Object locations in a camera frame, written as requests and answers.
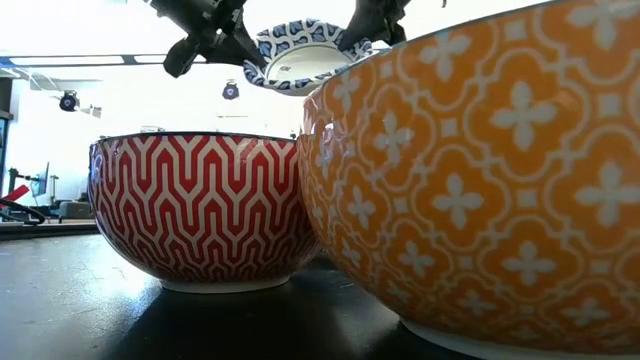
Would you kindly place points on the black ceiling spotlight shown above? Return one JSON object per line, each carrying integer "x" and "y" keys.
{"x": 230, "y": 91}
{"x": 69, "y": 101}

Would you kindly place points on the blue white leaf-pattern plate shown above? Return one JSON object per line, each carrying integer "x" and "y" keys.
{"x": 305, "y": 62}

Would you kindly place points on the red white zigzag-pattern bowl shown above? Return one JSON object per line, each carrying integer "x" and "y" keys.
{"x": 200, "y": 210}

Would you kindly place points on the black table mat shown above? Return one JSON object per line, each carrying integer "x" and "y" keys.
{"x": 75, "y": 300}

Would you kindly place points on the orange white quatrefoil-pattern bowl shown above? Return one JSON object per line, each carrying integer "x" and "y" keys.
{"x": 475, "y": 200}

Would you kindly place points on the slanted red bar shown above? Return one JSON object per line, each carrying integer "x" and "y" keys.
{"x": 15, "y": 193}

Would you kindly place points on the grey box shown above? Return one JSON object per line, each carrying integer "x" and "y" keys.
{"x": 75, "y": 211}

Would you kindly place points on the background computer monitor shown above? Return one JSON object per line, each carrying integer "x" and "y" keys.
{"x": 41, "y": 180}

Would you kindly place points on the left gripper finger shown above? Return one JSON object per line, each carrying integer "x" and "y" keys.
{"x": 177, "y": 60}
{"x": 235, "y": 50}

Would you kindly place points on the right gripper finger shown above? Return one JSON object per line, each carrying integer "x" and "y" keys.
{"x": 396, "y": 31}
{"x": 362, "y": 30}

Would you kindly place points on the overhead frame beam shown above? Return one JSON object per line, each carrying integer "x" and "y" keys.
{"x": 65, "y": 60}

